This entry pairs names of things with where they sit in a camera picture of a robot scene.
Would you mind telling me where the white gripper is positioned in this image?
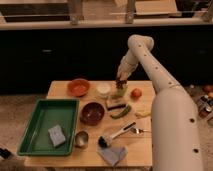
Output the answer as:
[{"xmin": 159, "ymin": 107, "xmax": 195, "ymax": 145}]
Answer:
[{"xmin": 116, "ymin": 56, "xmax": 136, "ymax": 89}]

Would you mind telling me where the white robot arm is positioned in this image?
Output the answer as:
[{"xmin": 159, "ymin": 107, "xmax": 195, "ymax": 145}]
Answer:
[{"xmin": 117, "ymin": 35, "xmax": 204, "ymax": 171}]

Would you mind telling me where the clear plastic cup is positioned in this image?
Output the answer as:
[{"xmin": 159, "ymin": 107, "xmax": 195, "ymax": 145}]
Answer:
[{"xmin": 96, "ymin": 83, "xmax": 111, "ymax": 98}]

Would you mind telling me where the small metal cup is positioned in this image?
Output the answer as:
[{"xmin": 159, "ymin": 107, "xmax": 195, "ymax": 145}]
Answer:
[{"xmin": 75, "ymin": 131, "xmax": 89, "ymax": 149}]

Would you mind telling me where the red tomato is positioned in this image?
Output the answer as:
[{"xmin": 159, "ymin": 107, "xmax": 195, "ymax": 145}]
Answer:
[{"xmin": 131, "ymin": 88, "xmax": 142, "ymax": 100}]

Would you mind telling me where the dark chocolate bar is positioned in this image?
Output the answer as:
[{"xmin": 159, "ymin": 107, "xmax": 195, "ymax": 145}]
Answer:
[{"xmin": 106, "ymin": 101, "xmax": 126, "ymax": 110}]

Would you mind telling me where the green pepper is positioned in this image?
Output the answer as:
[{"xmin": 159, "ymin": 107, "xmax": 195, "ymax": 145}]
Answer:
[{"xmin": 110, "ymin": 105, "xmax": 132, "ymax": 119}]

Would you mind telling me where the yellow banana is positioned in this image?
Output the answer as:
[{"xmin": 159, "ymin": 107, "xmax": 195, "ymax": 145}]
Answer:
[{"xmin": 135, "ymin": 109, "xmax": 151, "ymax": 118}]

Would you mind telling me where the orange bowl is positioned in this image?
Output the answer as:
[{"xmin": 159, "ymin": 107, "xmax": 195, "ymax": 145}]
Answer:
[{"xmin": 67, "ymin": 78, "xmax": 90, "ymax": 97}]

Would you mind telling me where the dark brown bowl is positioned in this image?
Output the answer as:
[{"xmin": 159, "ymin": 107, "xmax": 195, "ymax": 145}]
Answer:
[{"xmin": 80, "ymin": 102, "xmax": 105, "ymax": 126}]

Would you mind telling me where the wooden tabletop board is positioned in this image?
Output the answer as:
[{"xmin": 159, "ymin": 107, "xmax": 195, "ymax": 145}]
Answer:
[{"xmin": 25, "ymin": 81, "xmax": 155, "ymax": 168}]

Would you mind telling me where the silver fork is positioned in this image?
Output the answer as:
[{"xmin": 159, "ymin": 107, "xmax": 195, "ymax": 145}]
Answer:
[{"xmin": 130, "ymin": 127, "xmax": 151, "ymax": 134}]

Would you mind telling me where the blue grey cloth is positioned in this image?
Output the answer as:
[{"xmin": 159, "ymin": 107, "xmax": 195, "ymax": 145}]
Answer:
[{"xmin": 97, "ymin": 147, "xmax": 128, "ymax": 166}]

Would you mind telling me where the grey blue sponge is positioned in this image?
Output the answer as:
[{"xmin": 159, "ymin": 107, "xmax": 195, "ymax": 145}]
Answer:
[{"xmin": 48, "ymin": 125, "xmax": 66, "ymax": 147}]

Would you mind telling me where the green plastic tray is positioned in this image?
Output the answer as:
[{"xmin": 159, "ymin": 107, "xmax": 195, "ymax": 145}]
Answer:
[{"xmin": 17, "ymin": 99, "xmax": 79, "ymax": 156}]

